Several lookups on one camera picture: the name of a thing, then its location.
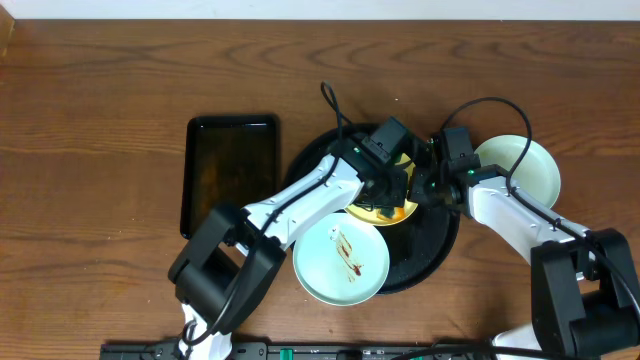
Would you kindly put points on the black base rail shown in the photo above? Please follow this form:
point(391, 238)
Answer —
point(168, 350)

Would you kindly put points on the light green plate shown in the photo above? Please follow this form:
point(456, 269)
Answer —
point(538, 173)
point(341, 261)

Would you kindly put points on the black rectangular water tray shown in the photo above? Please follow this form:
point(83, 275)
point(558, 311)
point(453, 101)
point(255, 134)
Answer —
point(230, 158)

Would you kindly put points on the light green front plate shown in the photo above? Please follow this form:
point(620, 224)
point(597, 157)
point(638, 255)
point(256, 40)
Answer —
point(341, 261)

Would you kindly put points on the orange green sponge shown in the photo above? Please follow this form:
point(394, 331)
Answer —
point(394, 214)

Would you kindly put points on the yellow plate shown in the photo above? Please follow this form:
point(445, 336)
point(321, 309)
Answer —
point(402, 160)

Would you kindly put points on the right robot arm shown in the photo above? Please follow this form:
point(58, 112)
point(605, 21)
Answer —
point(584, 285)

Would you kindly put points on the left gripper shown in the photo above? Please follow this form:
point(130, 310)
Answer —
point(388, 195)

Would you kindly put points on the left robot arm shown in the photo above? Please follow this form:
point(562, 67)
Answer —
point(231, 261)

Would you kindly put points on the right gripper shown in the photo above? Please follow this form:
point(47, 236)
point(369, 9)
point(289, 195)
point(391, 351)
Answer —
point(426, 189)

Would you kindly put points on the black round tray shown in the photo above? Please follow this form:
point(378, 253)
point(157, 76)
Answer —
point(417, 246)

